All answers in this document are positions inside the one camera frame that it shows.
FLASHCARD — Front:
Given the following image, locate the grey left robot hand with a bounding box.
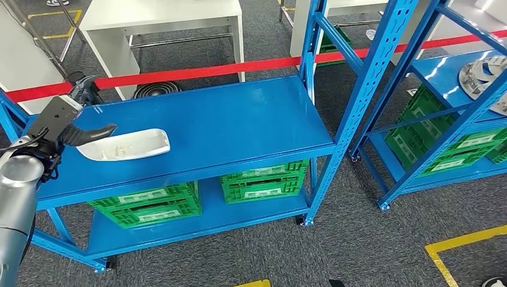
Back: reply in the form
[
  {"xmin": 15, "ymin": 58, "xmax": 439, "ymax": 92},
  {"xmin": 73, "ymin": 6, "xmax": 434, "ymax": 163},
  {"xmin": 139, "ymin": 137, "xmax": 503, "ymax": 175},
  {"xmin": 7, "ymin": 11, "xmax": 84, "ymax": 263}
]
[{"xmin": 58, "ymin": 76, "xmax": 118, "ymax": 147}]

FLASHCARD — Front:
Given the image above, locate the white plastic shell part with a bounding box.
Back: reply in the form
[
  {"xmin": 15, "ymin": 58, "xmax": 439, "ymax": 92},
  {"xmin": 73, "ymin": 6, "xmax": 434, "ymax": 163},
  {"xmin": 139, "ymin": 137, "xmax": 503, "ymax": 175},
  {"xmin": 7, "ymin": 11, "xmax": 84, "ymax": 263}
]
[{"xmin": 76, "ymin": 128, "xmax": 172, "ymax": 162}]

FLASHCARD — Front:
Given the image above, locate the blue metal shelf rack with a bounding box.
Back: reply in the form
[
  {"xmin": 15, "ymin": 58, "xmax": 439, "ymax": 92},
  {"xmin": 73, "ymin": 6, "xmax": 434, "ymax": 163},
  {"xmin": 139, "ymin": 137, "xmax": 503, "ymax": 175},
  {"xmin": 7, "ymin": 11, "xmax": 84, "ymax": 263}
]
[
  {"xmin": 0, "ymin": 0, "xmax": 419, "ymax": 274},
  {"xmin": 350, "ymin": 0, "xmax": 507, "ymax": 210}
]

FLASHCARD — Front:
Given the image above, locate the silver cast metal part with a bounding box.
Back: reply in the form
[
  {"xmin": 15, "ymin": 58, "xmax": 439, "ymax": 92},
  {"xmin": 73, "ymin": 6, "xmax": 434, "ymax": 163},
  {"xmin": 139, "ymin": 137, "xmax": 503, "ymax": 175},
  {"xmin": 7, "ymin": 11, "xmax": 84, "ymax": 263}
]
[{"xmin": 459, "ymin": 55, "xmax": 507, "ymax": 117}]

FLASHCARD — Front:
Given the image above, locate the black ribbed round base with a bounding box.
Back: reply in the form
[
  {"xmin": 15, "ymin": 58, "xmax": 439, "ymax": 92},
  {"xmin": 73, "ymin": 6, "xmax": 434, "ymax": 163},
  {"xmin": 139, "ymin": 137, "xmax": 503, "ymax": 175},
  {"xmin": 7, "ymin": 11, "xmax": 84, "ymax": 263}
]
[{"xmin": 132, "ymin": 81, "xmax": 183, "ymax": 100}]

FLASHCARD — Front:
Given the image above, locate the white board panel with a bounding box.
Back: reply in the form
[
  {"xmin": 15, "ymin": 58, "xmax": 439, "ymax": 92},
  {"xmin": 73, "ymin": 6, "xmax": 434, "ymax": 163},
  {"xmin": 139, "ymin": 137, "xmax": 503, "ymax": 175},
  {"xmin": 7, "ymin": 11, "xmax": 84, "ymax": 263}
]
[{"xmin": 0, "ymin": 0, "xmax": 66, "ymax": 115}]

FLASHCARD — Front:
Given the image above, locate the red barrier belt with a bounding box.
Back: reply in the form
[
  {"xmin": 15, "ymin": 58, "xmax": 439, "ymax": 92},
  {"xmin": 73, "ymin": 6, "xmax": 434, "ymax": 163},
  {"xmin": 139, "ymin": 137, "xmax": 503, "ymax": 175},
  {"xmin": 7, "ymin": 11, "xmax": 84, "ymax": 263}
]
[{"xmin": 4, "ymin": 29, "xmax": 507, "ymax": 104}]

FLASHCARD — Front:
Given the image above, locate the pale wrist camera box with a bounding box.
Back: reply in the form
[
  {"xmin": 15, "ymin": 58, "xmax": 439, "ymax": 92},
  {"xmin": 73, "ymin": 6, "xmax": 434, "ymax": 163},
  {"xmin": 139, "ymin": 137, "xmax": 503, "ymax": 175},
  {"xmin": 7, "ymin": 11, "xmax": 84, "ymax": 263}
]
[{"xmin": 26, "ymin": 94, "xmax": 84, "ymax": 144}]

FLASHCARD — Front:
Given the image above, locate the black barrier post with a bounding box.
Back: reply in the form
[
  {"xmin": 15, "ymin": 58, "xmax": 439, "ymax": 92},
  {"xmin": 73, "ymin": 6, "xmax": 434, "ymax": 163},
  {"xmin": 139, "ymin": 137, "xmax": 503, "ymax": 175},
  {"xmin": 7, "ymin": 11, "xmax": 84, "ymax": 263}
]
[{"xmin": 67, "ymin": 71, "xmax": 87, "ymax": 96}]

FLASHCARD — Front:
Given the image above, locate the chrome pole frame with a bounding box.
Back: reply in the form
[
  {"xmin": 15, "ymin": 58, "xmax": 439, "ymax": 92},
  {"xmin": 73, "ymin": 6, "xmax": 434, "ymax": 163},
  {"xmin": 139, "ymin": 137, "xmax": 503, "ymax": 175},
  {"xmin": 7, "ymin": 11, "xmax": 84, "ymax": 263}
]
[{"xmin": 5, "ymin": 0, "xmax": 86, "ymax": 76}]

